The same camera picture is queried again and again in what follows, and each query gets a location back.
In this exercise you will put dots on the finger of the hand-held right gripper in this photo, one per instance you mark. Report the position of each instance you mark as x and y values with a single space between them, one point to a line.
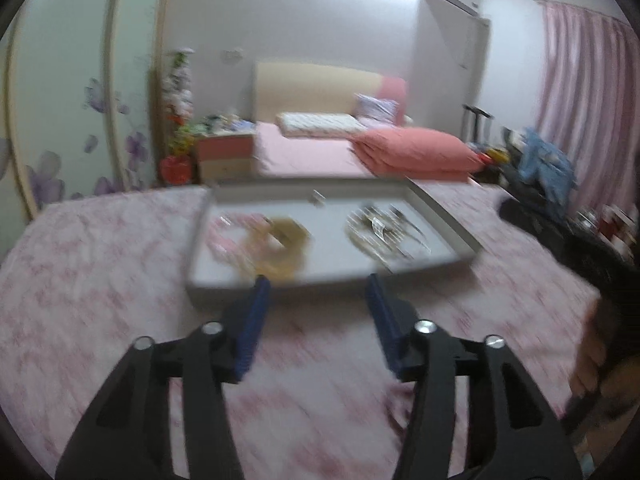
525 215

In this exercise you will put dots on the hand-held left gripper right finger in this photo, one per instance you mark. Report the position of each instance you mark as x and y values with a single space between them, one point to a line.
385 325

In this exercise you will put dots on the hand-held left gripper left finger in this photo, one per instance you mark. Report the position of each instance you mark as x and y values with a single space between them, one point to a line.
252 325

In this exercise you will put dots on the grey shallow cardboard box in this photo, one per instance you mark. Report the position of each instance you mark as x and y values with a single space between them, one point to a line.
325 240

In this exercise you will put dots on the person's right hand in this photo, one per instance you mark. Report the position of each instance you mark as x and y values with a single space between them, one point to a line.
592 355

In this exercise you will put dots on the blue clothing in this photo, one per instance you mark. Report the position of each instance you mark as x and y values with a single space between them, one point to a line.
545 160

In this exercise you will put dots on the cluster of small bottles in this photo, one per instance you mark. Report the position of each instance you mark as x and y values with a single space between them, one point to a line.
610 220

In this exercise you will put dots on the red yellow toy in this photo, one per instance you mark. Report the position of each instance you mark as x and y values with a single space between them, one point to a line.
490 154

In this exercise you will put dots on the folded pink quilt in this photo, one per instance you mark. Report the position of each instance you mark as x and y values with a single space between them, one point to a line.
420 152

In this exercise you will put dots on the pink curtain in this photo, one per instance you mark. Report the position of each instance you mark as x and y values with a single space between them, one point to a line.
585 85

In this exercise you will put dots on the pink floral blanket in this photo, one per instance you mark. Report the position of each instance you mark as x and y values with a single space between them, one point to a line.
100 285

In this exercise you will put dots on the pink nightstand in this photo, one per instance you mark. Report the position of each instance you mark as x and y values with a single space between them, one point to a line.
225 155

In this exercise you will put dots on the red bin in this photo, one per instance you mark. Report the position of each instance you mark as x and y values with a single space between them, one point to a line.
175 170

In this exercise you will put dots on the pink bedsheet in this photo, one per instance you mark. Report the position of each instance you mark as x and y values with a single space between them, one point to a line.
300 155

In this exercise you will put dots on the purple floral pillow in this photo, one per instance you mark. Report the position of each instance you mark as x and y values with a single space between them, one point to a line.
377 107

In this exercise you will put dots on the blue white packet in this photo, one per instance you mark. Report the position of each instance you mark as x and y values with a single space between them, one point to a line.
242 125

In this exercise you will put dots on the white printed pillow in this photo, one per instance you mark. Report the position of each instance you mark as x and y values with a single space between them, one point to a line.
320 122

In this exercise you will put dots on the flower arrangement in red pot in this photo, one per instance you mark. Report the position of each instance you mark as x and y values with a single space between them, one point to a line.
177 95

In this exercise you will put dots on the cream and pink headboard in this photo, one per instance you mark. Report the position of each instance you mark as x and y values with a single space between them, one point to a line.
310 90

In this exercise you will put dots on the floral sliding wardrobe doors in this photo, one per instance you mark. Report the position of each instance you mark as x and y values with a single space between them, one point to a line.
65 85

